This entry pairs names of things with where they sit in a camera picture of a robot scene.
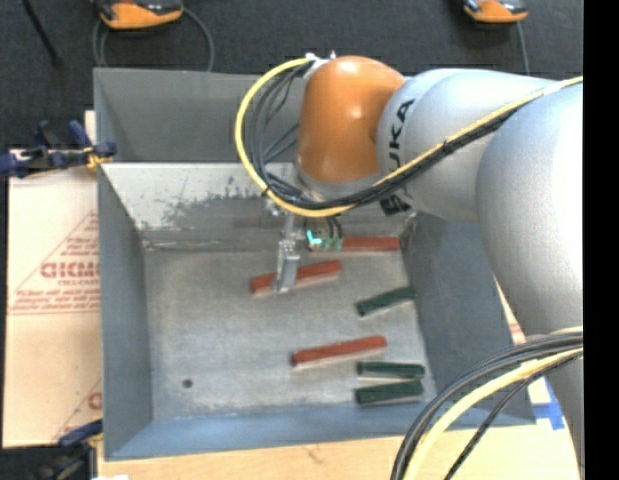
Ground red-brown flat block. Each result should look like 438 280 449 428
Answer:
289 335 389 370
248 260 344 297
340 235 402 254

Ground grey metal bin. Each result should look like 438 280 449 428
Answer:
92 67 538 462

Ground dark green flat block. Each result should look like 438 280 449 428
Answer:
353 379 426 409
356 360 427 381
354 285 418 318

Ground brown cardboard board red print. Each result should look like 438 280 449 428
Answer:
1 109 106 450

